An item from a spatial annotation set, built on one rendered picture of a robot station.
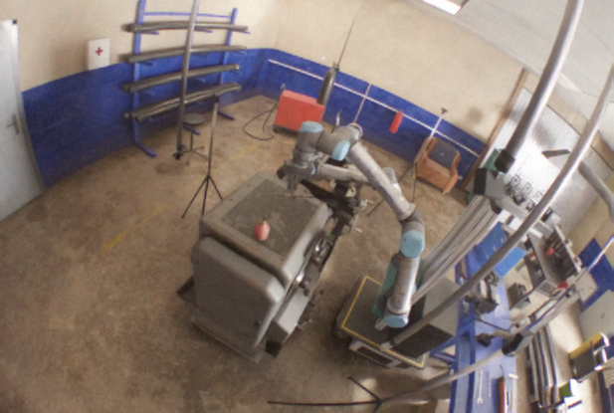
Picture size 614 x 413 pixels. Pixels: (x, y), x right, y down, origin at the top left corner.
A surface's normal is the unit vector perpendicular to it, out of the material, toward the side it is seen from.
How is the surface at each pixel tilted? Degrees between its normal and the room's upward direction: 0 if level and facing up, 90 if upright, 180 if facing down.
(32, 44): 90
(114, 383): 0
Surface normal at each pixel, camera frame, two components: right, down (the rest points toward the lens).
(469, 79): -0.39, 0.44
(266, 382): 0.29, -0.78
